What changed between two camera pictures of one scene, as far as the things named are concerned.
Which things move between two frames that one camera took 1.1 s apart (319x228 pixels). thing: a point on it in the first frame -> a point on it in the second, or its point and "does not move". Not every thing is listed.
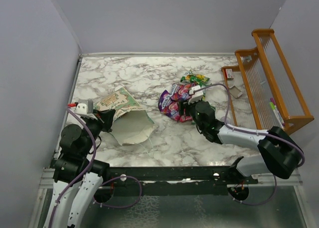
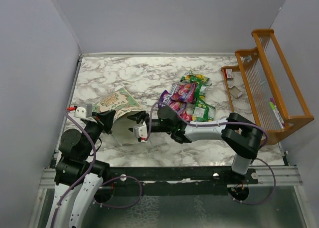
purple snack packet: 170,106 does not move
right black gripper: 182,106 -> 140,116
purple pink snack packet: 180,92 does not move
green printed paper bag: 131,124 does not move
